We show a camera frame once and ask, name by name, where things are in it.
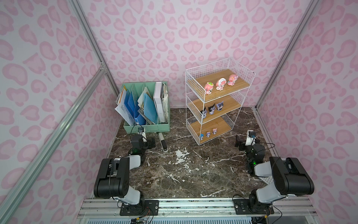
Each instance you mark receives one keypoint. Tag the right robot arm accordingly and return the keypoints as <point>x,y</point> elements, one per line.
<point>289,175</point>

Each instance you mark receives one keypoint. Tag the small black Kuromi figurine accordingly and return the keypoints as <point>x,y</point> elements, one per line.
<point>203,113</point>

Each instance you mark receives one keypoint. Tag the white hood My Melody figurine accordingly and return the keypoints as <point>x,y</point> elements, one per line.
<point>220,84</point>

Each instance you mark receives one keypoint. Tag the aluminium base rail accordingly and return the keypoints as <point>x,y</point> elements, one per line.
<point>205,210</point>

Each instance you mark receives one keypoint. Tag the mint green file organizer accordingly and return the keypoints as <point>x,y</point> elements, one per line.
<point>146,112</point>

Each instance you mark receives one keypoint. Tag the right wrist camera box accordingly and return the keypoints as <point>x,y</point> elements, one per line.
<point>251,136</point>

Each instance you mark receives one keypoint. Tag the aluminium frame profile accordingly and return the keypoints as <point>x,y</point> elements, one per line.
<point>51,63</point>

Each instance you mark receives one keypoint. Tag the pink bow My Melody figurine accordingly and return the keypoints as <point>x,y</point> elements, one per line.
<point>232,79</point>

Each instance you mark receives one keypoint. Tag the green hat pink figurine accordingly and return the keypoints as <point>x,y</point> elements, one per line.
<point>208,88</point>

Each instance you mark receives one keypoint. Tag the white calculator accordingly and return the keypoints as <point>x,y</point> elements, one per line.
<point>267,180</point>

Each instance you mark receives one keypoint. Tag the white wire wooden shelf rack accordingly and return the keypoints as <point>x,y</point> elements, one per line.
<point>232,96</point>

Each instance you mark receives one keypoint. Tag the large purple Kuromi doll figurine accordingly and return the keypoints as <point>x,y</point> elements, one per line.
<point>219,106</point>

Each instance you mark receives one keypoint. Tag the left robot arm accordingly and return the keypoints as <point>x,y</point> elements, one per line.
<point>113,179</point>

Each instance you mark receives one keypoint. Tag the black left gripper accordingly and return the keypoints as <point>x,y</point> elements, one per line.
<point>137,139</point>

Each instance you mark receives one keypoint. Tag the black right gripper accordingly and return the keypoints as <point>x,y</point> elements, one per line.
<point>242,143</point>

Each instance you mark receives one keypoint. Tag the papers and folders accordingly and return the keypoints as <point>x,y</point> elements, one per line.
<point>142,105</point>

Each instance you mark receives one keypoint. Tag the beige black stapler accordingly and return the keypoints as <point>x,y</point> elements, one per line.
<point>163,142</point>

